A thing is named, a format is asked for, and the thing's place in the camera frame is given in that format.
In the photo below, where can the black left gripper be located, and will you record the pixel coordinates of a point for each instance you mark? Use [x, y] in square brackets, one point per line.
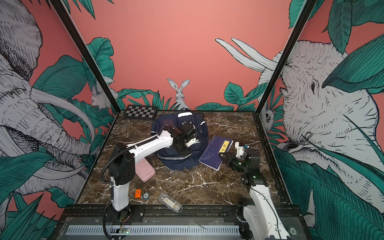
[186, 154]

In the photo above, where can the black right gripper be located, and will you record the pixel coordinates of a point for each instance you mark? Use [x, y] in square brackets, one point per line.
[231, 160]

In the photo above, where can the purple book yellow label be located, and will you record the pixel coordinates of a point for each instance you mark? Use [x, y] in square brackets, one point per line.
[210, 156]

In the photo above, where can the navy blue school backpack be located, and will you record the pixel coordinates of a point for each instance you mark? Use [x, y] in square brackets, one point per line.
[168, 155]

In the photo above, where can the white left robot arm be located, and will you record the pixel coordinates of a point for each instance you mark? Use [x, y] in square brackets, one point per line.
[121, 168]

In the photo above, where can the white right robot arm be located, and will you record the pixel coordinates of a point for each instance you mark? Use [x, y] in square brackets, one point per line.
[261, 215]

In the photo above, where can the pink pencil case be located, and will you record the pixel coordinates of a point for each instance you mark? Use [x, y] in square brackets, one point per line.
[144, 170]

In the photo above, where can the clear plastic supply case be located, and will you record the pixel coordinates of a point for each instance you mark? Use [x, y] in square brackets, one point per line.
[170, 203]

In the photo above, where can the orange pencil sharpener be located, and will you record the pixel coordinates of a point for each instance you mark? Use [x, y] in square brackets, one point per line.
[138, 194]

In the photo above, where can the black white checkerboard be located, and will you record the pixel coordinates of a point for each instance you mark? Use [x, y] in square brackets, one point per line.
[139, 112]

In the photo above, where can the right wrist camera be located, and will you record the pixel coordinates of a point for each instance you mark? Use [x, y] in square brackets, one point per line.
[241, 149]

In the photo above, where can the white slotted cable duct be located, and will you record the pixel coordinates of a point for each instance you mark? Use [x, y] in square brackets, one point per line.
[141, 230]

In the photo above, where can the black front mounting rail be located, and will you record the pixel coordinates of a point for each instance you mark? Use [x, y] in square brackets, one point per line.
[141, 212]

